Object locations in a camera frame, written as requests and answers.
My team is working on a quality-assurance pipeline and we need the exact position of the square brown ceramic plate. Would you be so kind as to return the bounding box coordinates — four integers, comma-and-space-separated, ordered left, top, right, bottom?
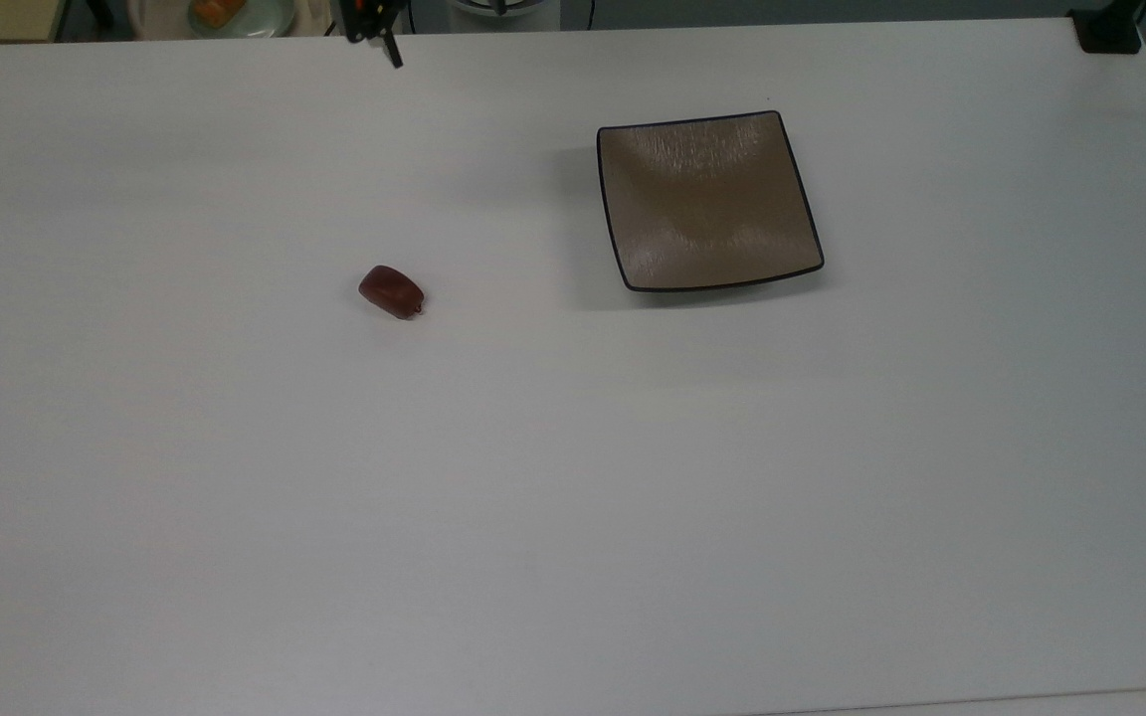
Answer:
596, 110, 826, 293

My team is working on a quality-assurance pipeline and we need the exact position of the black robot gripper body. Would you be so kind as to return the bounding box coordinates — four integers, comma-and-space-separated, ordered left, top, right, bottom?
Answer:
329, 0, 409, 44

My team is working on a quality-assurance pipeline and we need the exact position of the small dark red date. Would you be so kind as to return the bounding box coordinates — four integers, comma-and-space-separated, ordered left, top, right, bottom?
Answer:
358, 265, 427, 320

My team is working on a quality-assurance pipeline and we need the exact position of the black table clamp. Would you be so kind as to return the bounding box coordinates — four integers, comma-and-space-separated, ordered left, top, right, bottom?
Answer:
1069, 0, 1146, 56

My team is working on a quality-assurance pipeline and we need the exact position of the round plate with orange food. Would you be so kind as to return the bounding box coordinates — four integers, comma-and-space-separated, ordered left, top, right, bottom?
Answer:
185, 0, 296, 40

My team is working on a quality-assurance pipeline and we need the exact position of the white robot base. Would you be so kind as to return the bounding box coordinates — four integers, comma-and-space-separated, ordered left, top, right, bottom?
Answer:
447, 0, 565, 32

